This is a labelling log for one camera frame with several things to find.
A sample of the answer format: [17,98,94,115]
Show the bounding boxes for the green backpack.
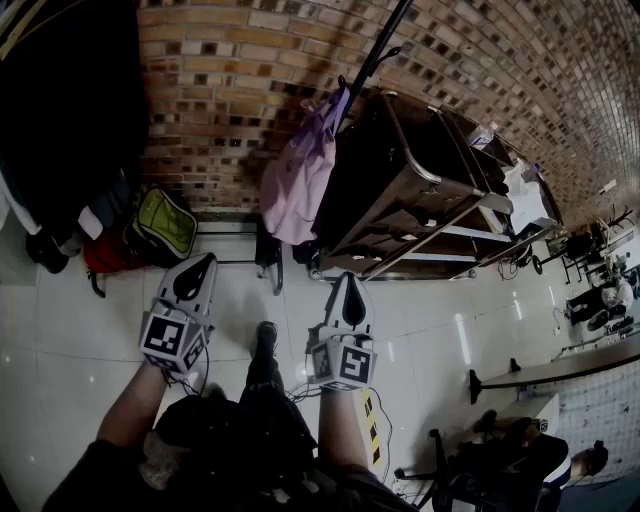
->
[122,183,200,267]

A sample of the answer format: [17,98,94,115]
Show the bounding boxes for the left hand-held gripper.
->
[138,252,220,374]

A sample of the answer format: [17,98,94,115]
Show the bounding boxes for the yellow black striped tape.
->
[360,389,382,469]

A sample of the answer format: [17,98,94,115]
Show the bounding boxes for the black hanging garments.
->
[0,0,152,241]

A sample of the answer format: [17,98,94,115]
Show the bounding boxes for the black office chair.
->
[393,428,481,512]

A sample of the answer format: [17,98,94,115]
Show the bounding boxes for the person's right forearm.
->
[314,387,374,472]

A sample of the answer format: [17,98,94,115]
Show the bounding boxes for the person's black shoe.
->
[255,320,279,359]

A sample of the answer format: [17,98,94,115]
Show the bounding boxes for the black shoes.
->
[25,232,70,275]

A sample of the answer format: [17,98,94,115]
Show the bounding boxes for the wooden metal cart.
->
[308,88,569,282]

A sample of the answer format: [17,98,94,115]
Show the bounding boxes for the person's black clothing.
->
[43,349,419,512]

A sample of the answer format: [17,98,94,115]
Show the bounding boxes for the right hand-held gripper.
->
[305,272,379,392]

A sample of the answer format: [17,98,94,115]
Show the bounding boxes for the person's left forearm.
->
[94,360,172,451]

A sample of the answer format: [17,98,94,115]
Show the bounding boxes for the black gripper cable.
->
[282,382,324,404]

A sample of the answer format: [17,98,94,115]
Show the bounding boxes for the black coat rack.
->
[253,0,416,297]

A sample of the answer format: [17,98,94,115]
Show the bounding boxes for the clear plastic bottle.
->
[468,124,497,151]

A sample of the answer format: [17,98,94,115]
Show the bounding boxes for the white plastic bag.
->
[501,158,552,234]

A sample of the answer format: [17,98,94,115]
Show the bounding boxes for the red bag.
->
[82,233,137,299]

